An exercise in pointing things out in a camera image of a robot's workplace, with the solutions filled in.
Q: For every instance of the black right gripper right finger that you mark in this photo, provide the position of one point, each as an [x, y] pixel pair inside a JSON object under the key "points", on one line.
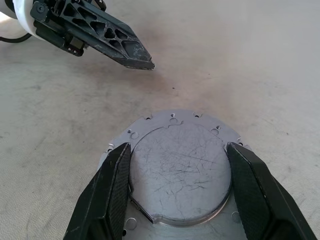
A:
{"points": [[260, 200]]}

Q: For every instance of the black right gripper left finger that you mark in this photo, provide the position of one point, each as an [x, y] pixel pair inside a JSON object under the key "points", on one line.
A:
{"points": [[105, 200]]}

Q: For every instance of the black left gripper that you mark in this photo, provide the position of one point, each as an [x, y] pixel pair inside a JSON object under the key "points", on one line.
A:
{"points": [[52, 27]]}

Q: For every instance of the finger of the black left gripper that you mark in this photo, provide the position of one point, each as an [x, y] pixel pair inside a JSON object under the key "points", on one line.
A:
{"points": [[135, 53]]}

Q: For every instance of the round grey motor lid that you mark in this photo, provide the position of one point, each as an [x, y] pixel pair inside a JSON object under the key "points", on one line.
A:
{"points": [[180, 175]]}

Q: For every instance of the silver motor housing with stator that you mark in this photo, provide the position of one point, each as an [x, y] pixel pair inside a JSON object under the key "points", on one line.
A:
{"points": [[155, 120]]}

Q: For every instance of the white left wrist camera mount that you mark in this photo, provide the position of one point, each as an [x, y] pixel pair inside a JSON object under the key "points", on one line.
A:
{"points": [[23, 17]]}

